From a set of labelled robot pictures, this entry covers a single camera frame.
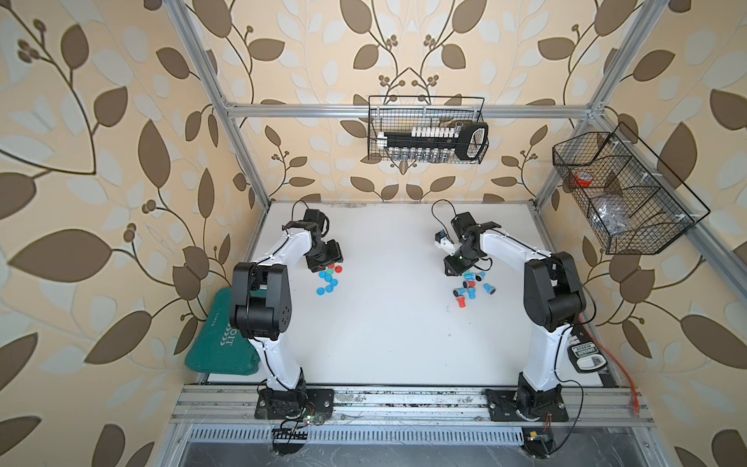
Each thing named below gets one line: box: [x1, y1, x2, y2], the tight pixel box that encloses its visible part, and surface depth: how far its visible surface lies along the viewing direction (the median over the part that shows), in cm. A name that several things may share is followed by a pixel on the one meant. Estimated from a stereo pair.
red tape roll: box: [571, 171, 594, 188], surface depth 83 cm
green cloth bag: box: [184, 287, 261, 376], surface depth 80 cm
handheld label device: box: [567, 340, 608, 374], surface depth 83 cm
